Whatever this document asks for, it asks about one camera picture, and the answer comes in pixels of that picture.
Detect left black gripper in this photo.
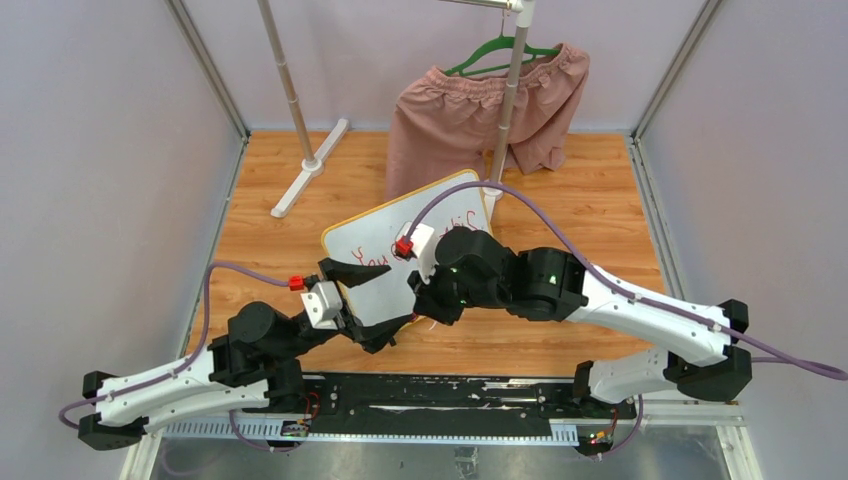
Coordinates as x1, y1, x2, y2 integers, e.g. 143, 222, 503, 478
275, 259, 415, 364

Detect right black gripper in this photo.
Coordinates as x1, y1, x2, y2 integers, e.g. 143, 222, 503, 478
407, 251, 506, 327

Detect yellow framed whiteboard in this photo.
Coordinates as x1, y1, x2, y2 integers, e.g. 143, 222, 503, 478
321, 169, 490, 327

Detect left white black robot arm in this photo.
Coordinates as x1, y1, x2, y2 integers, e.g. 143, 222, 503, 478
70, 258, 416, 451

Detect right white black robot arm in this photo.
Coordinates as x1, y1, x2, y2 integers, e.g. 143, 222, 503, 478
396, 224, 753, 418

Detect pink shorts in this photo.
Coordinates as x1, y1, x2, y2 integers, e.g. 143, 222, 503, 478
385, 43, 590, 200

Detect green clothes hanger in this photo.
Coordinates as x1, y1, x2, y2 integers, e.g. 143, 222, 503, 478
443, 21, 561, 78

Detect white clothes rack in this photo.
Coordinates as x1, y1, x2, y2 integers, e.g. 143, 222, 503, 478
254, 0, 538, 220

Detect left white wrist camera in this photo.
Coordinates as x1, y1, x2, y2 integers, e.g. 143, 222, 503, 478
300, 281, 344, 330

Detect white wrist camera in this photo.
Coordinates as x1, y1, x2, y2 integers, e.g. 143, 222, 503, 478
300, 281, 344, 330
394, 221, 439, 284

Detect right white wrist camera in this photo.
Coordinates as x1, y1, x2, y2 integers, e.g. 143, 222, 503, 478
394, 221, 439, 284

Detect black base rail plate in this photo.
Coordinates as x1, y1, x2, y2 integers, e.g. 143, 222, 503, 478
247, 373, 638, 455

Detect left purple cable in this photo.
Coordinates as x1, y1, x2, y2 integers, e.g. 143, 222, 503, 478
57, 260, 306, 455

